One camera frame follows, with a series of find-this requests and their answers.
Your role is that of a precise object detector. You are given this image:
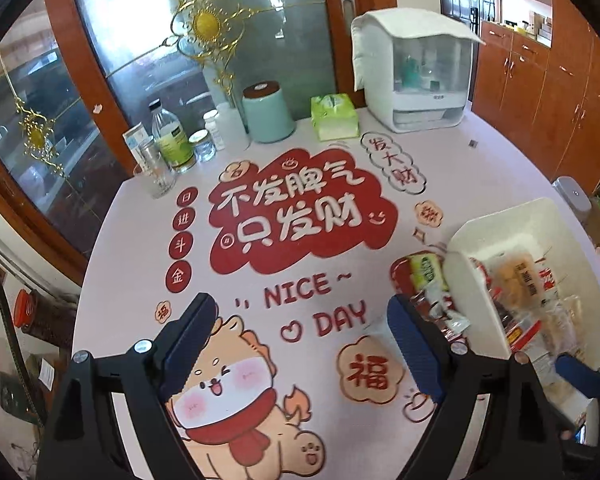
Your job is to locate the white countertop dish cabinet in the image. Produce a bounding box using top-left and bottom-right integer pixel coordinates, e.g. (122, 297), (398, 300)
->
(351, 7), (486, 133)

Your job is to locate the mint green canister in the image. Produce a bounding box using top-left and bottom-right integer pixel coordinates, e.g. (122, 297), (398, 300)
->
(242, 81), (297, 143)

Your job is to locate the black cable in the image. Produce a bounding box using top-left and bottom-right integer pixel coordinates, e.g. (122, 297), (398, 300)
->
(0, 250), (48, 426)

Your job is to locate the white plastic bin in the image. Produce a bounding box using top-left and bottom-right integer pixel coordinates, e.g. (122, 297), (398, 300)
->
(442, 197), (600, 368)

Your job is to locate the grey plastic stool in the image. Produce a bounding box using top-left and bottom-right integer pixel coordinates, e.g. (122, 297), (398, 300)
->
(550, 176), (593, 221)

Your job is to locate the small white pill bottle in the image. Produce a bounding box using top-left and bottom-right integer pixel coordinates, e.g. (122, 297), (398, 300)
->
(202, 110), (227, 151)

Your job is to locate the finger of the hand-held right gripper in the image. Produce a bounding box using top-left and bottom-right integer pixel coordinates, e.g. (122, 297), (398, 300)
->
(554, 352), (600, 402)

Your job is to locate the clear packet of brown pastries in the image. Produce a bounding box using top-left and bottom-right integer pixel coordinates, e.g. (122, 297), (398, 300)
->
(490, 255), (541, 311)

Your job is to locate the clear drinking glass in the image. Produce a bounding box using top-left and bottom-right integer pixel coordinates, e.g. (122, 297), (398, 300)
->
(137, 137), (177, 200)

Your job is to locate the white carton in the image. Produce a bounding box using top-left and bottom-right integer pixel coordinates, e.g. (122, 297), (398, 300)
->
(122, 122), (153, 171)

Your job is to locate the red and white snack packet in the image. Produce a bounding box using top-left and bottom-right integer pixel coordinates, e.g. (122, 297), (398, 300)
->
(507, 317), (548, 353)

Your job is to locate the green yellow snack packet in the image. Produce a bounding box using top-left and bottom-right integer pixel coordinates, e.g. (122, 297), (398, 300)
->
(405, 254), (448, 293)

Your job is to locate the small glass jar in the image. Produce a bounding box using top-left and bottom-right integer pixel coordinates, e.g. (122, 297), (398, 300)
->
(189, 130), (216, 163)

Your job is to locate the brown wooden cabinet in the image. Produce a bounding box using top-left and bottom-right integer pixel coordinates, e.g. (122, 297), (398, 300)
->
(472, 0), (600, 196)

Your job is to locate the green tissue pack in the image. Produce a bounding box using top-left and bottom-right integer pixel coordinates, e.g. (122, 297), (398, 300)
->
(310, 94), (361, 142)

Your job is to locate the dark canister red lid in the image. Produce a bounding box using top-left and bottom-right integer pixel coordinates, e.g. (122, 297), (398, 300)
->
(12, 290), (78, 347)

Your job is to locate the clear small snack packet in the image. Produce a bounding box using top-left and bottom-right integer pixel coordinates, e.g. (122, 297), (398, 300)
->
(415, 285), (470, 341)

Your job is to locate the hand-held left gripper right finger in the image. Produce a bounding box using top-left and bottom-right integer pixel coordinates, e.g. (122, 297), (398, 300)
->
(386, 294), (563, 480)

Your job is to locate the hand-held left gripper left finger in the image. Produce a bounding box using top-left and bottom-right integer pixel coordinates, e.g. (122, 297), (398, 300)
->
(40, 292), (217, 480)

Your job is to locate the large white plastic bottle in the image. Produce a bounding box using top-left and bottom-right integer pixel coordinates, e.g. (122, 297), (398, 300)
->
(215, 102), (251, 151)

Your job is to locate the clear bottle green label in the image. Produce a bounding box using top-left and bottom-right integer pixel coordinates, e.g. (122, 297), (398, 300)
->
(150, 100), (198, 173)

